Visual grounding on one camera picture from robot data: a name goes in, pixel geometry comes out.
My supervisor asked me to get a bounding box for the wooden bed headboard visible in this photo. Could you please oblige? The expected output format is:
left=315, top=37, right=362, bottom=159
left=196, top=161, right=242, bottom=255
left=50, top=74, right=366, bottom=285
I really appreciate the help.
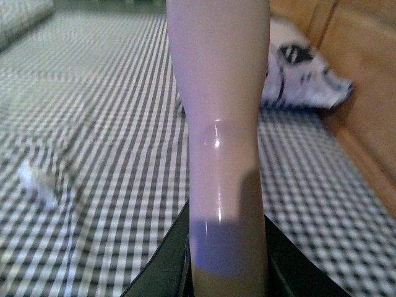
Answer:
left=270, top=1, right=395, bottom=215

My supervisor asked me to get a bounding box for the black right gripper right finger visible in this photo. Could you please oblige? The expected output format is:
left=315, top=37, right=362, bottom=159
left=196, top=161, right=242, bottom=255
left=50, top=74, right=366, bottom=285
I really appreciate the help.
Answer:
left=265, top=217, right=349, bottom=297

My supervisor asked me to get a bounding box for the black white patterned pillow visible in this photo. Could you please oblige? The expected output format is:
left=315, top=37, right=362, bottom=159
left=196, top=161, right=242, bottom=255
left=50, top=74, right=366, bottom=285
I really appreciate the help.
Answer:
left=176, top=18, right=355, bottom=116

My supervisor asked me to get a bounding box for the white crumpled paper trash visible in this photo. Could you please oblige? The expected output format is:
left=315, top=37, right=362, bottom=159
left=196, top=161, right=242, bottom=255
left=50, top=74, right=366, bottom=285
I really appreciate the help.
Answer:
left=17, top=161, right=58, bottom=209

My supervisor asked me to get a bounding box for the checkered bed sheet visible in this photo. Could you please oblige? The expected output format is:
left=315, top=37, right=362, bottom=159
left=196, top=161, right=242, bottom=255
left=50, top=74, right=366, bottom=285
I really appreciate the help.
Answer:
left=1, top=12, right=395, bottom=296

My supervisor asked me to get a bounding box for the checkered folded blanket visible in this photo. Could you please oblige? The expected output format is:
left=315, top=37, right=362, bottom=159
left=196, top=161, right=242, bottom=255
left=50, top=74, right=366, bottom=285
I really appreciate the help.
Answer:
left=1, top=0, right=54, bottom=51

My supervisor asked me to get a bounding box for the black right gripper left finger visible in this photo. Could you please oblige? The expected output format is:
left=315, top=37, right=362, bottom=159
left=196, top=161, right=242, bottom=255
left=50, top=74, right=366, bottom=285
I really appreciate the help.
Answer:
left=122, top=202, right=192, bottom=296

